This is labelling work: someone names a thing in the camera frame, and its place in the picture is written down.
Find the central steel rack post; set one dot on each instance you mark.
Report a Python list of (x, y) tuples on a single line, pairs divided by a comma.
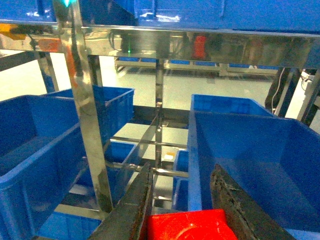
[(88, 106)]

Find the blue bin rear right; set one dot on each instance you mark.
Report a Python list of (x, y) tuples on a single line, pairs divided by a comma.
[(228, 105)]

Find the large blue left bin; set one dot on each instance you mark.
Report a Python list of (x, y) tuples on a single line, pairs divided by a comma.
[(41, 156)]

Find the blue lower bin left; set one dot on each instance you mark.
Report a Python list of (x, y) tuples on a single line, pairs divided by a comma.
[(118, 178)]

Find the blue lower bin right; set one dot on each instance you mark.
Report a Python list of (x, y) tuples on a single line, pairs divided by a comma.
[(180, 184)]

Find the red block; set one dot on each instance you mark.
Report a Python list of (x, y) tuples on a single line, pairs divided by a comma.
[(190, 225)]

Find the blue bin rear left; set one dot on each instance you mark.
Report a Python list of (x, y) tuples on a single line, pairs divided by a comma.
[(115, 109)]

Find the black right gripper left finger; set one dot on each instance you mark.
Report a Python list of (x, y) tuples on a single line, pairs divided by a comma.
[(129, 219)]

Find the large blue bin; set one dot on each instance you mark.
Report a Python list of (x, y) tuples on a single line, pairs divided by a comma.
[(41, 156), (275, 160)]

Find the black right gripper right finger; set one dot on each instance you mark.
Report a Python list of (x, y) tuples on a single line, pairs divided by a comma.
[(244, 216)]

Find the large blue right bin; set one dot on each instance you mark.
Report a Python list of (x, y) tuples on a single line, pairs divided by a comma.
[(275, 160)]

